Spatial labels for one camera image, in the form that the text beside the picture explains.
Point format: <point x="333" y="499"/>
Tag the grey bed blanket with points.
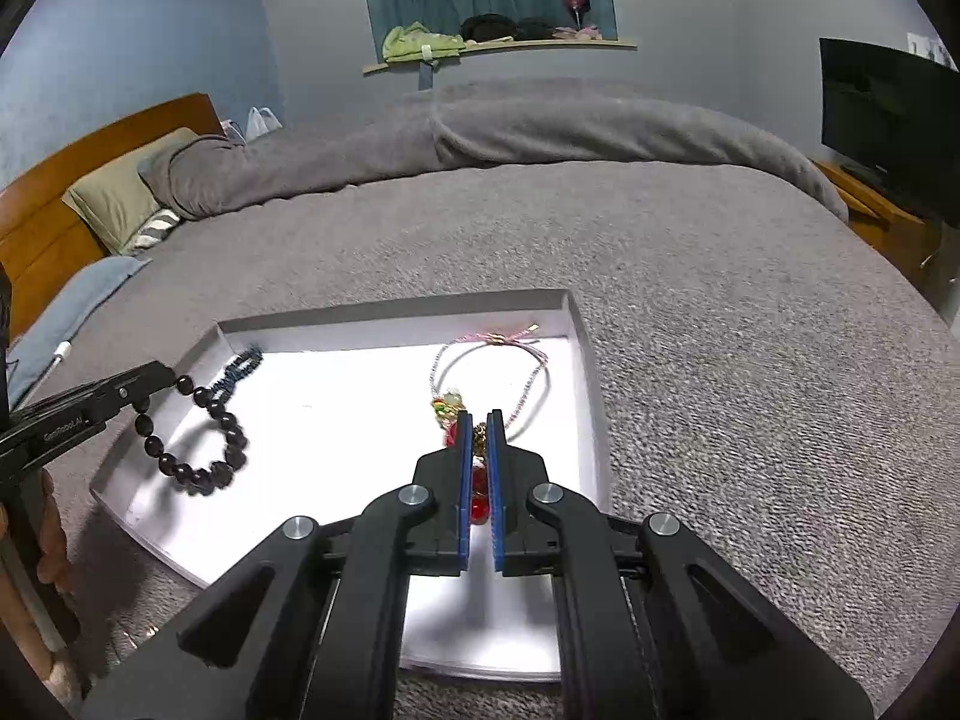
<point x="675" y="277"/>

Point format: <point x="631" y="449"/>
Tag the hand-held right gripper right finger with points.
<point x="496" y="495"/>

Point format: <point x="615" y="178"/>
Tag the light green cloth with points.
<point x="420" y="43"/>

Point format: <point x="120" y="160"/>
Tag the olive green pillow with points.
<point x="112" y="195"/>

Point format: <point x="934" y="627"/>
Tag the wooden window sill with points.
<point x="540" y="46"/>

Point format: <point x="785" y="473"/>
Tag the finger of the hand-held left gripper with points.
<point x="112" y="397"/>

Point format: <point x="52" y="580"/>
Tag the shallow white cardboard tray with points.
<point x="337" y="420"/>

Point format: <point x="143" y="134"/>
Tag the striped grey pillow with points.
<point x="154" y="229"/>

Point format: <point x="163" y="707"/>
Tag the black cloth bundle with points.
<point x="487" y="26"/>
<point x="534" y="28"/>

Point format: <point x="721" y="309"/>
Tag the wooden television stand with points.
<point x="862" y="202"/>

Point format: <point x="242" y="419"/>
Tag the person's left hand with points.
<point x="54" y="517"/>

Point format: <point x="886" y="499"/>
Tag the light blue pillow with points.
<point x="67" y="307"/>

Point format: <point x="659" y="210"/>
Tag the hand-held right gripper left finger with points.
<point x="463" y="495"/>

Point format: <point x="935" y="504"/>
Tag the wooden headboard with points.
<point x="45" y="240"/>

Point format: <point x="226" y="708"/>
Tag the white plastic bag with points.
<point x="262" y="124"/>

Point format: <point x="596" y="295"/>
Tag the pink cloth pieces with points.
<point x="577" y="33"/>

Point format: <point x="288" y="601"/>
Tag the black flat television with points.
<point x="885" y="120"/>

